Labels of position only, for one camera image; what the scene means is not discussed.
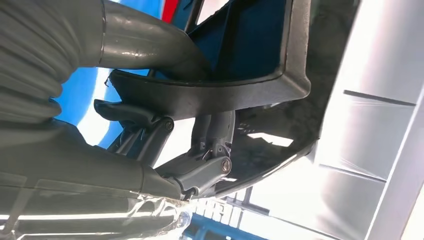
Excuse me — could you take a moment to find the blue metal shelf rack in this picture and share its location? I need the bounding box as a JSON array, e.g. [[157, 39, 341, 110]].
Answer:
[[54, 0, 286, 150]]

